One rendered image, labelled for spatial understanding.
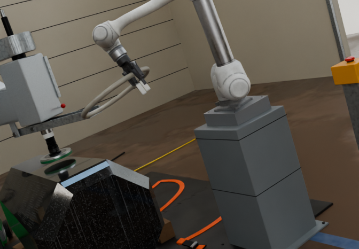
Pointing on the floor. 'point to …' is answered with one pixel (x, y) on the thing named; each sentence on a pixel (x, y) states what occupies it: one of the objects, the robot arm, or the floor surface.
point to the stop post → (349, 89)
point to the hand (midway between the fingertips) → (143, 87)
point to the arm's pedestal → (258, 182)
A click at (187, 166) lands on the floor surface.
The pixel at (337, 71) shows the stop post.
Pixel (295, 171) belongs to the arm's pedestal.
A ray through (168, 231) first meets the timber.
